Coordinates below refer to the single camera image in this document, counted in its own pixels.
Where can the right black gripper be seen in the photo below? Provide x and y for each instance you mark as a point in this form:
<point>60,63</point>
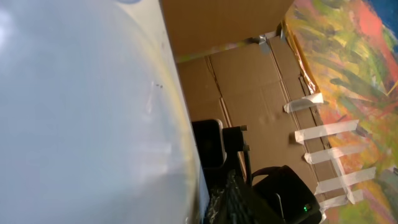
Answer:
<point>232,200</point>

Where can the Samsung Galaxy smartphone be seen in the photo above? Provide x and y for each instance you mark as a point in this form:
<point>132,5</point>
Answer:
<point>94,125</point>

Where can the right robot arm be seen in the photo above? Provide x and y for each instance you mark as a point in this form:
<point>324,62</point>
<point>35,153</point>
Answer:
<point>273,194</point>

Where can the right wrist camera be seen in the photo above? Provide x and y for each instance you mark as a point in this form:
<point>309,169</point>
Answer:
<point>209,140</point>

